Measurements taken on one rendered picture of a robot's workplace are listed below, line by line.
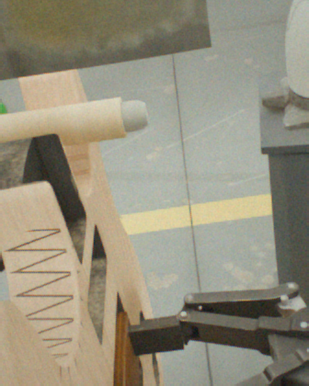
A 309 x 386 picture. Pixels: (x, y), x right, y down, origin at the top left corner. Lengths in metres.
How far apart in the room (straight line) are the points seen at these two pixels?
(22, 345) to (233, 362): 1.58
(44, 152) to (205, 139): 2.13
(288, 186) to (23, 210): 1.08
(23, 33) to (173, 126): 2.36
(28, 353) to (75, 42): 0.15
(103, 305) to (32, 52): 0.23
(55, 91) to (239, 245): 1.63
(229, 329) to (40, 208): 0.22
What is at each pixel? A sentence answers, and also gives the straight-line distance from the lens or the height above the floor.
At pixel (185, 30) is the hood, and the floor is 1.40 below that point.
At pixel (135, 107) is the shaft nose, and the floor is 1.26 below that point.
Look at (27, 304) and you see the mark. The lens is 0.45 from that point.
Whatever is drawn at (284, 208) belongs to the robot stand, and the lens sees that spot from 1.52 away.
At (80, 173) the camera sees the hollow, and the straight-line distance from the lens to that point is 0.55.
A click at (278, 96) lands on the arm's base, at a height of 0.73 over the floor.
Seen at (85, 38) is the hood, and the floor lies 1.40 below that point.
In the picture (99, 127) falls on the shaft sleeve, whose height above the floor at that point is 1.25.
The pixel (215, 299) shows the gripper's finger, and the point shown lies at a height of 1.09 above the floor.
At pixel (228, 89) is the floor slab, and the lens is 2.85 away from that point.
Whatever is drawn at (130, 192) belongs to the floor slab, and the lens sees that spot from 2.41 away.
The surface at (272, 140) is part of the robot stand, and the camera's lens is 1.40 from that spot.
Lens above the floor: 1.55
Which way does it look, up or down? 40 degrees down
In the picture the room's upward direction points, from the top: 12 degrees counter-clockwise
